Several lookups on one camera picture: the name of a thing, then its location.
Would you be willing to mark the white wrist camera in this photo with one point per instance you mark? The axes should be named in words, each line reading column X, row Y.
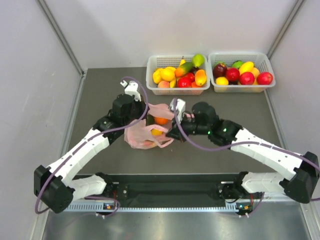
column 132, row 89
column 179, row 106

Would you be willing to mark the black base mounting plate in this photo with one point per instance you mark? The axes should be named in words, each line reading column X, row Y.
column 173, row 188

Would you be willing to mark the red apple middle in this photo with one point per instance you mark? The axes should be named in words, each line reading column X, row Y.
column 232, row 74

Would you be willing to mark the yellow mango from bag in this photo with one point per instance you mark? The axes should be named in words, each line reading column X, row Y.
column 156, row 132

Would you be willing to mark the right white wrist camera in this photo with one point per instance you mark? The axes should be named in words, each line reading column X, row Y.
column 179, row 106

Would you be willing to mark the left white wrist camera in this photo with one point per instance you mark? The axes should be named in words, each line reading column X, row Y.
column 132, row 89

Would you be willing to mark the right white plastic basket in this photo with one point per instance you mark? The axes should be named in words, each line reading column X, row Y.
column 260, row 60

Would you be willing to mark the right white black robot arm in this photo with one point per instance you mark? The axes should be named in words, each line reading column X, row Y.
column 295, row 175

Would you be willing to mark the green lime in bag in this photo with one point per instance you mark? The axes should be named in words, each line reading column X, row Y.
column 149, row 120

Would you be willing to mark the yellow lemon far left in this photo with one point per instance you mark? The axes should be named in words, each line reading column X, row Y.
column 156, row 76

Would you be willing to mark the yellow lemon right basket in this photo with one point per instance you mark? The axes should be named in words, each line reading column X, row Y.
column 222, row 81

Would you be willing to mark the yellow lemon basket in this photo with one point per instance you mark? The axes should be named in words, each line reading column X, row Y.
column 222, row 81
column 167, row 74

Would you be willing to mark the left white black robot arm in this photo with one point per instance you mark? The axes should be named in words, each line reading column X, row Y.
column 56, row 186

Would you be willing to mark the grey slotted cable duct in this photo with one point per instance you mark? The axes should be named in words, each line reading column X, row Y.
column 109, row 207

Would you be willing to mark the green pear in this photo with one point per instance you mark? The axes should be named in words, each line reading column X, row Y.
column 198, row 60

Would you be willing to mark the red apple far right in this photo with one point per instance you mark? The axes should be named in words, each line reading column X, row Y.
column 264, row 78

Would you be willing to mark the green orange mango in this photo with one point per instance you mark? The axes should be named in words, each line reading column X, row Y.
column 183, row 69

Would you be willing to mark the yellow lemon left basket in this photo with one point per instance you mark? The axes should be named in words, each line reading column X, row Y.
column 167, row 74

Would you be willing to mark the orange yellow mango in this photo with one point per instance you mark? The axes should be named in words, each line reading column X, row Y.
column 200, row 77

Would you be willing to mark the red apple front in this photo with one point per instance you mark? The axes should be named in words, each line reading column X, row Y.
column 247, row 78

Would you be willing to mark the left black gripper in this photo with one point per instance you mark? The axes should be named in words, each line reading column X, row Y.
column 141, row 104

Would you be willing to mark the left white plastic basket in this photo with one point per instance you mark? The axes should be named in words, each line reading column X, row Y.
column 173, row 62

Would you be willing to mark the pink plastic bag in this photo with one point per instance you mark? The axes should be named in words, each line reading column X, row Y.
column 139, row 135

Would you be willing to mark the red apple left basket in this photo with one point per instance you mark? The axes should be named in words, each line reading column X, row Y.
column 184, row 82

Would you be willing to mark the dark red apple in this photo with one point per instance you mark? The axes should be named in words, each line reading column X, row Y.
column 219, row 70

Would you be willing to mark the orange fruit in bag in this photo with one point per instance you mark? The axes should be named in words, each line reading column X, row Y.
column 161, row 121

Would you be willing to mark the white plastic basket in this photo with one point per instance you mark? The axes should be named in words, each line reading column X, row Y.
column 260, row 60
column 173, row 62

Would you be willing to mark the peach fruit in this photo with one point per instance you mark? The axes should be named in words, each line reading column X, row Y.
column 163, row 84

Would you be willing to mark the yellow mango right basket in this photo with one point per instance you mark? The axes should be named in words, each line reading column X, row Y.
column 246, row 67

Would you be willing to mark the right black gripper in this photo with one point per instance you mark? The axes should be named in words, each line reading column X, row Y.
column 173, row 133

